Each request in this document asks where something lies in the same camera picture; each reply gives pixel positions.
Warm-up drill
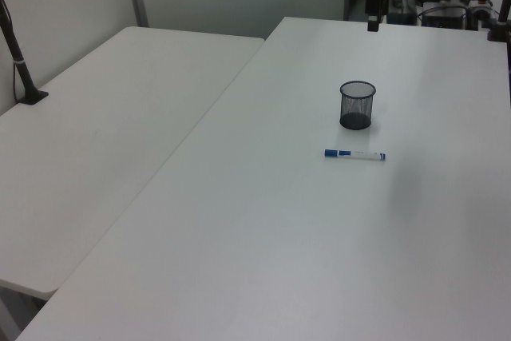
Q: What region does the white marker with blue cap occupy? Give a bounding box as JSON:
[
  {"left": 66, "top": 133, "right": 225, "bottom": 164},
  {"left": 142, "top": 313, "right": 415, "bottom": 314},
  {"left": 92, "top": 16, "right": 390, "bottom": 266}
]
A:
[{"left": 323, "top": 149, "right": 388, "bottom": 162}]

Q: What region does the black clamped camera stand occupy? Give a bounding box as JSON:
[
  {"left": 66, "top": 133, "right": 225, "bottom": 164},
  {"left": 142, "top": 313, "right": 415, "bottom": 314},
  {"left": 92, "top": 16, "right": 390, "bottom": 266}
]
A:
[{"left": 485, "top": 0, "right": 511, "bottom": 42}]

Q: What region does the grey electronics box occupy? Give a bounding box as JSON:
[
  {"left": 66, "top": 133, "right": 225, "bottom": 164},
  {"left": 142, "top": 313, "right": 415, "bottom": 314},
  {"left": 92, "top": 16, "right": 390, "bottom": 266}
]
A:
[{"left": 422, "top": 0, "right": 469, "bottom": 30}]

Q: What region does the black mesh pen cup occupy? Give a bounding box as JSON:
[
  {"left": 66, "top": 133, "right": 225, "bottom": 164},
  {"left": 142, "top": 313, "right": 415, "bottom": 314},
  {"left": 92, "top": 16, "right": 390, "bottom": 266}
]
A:
[{"left": 339, "top": 80, "right": 378, "bottom": 131}]

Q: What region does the black cable on stand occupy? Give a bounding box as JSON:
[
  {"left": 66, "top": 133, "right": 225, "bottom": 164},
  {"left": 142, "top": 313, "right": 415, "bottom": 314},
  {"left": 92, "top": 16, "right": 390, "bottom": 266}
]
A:
[{"left": 0, "top": 0, "right": 21, "bottom": 102}]

